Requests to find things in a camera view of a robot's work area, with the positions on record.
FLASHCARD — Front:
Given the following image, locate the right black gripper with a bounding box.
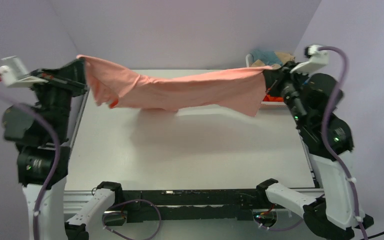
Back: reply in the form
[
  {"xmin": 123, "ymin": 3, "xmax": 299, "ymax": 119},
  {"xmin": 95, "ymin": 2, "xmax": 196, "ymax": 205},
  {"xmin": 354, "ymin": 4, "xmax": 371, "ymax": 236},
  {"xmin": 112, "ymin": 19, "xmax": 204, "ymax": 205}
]
[{"xmin": 264, "ymin": 60, "xmax": 312, "ymax": 126}]

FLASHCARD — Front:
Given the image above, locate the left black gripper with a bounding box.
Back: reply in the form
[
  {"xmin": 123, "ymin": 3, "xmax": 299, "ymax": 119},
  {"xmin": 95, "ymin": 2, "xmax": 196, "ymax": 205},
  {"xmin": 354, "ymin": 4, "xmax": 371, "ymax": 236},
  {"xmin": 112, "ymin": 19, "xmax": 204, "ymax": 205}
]
[{"xmin": 27, "ymin": 56, "xmax": 88, "ymax": 141}]

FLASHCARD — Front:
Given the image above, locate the pink t shirt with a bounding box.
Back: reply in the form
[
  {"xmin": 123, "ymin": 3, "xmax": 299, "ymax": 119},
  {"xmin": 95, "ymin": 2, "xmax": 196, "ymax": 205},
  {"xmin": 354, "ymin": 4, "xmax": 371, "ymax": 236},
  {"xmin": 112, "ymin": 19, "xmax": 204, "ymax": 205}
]
[{"xmin": 77, "ymin": 55, "xmax": 272, "ymax": 117}]

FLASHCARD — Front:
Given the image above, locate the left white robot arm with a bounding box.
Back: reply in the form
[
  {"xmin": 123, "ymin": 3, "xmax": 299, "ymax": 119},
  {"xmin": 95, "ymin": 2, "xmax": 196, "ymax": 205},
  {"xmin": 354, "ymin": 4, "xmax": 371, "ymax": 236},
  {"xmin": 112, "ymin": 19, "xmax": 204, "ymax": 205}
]
[{"xmin": 0, "ymin": 56, "xmax": 124, "ymax": 240}]

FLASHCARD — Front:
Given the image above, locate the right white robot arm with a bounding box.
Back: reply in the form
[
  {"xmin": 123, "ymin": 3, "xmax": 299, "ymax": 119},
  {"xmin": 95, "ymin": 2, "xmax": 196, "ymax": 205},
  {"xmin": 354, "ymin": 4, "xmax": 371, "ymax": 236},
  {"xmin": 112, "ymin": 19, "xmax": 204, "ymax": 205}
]
[{"xmin": 255, "ymin": 62, "xmax": 374, "ymax": 240}]

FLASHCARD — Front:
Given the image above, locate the grey blue t shirt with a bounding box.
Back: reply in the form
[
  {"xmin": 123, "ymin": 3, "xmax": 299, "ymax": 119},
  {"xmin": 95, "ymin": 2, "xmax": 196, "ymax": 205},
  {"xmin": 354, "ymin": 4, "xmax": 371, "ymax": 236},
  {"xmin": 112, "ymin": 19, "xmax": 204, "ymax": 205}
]
[{"xmin": 250, "ymin": 49, "xmax": 283, "ymax": 66}]

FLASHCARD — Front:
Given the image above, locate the beige t shirt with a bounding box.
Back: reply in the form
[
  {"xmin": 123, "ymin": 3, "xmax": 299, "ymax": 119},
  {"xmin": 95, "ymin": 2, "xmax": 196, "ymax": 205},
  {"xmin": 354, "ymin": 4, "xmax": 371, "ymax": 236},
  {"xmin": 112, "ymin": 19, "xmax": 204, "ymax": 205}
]
[{"xmin": 266, "ymin": 51, "xmax": 295, "ymax": 69}]

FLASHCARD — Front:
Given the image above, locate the white plastic laundry basket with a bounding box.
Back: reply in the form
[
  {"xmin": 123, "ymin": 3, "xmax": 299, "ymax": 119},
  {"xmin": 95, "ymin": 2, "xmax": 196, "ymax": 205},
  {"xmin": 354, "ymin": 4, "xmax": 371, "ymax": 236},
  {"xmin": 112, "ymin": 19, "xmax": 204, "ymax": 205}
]
[{"xmin": 245, "ymin": 53, "xmax": 286, "ymax": 109}]

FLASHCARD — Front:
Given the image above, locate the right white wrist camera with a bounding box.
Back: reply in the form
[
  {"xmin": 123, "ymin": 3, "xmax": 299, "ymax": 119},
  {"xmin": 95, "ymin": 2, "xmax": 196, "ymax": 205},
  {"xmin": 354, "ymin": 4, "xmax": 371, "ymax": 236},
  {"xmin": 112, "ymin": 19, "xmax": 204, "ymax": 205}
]
[{"xmin": 289, "ymin": 44, "xmax": 329, "ymax": 74}]

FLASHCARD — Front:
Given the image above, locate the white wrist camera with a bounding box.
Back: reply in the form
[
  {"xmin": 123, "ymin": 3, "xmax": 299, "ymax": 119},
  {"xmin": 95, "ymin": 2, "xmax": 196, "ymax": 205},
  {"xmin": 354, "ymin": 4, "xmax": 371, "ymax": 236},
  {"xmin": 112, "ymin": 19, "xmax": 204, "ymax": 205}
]
[
  {"xmin": 289, "ymin": 44, "xmax": 329, "ymax": 74},
  {"xmin": 0, "ymin": 56, "xmax": 48, "ymax": 88}
]

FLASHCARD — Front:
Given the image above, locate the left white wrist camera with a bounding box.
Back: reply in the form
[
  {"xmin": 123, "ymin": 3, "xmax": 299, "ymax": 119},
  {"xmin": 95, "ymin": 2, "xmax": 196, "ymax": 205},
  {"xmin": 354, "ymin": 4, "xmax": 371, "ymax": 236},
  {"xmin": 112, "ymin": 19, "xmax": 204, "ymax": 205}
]
[{"xmin": 0, "ymin": 56, "xmax": 48, "ymax": 88}]

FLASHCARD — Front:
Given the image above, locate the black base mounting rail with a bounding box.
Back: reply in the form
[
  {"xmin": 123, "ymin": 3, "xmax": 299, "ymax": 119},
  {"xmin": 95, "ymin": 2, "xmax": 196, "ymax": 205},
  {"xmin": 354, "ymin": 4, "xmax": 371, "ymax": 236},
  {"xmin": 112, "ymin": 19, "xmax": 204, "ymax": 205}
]
[{"xmin": 106, "ymin": 188, "xmax": 275, "ymax": 223}]

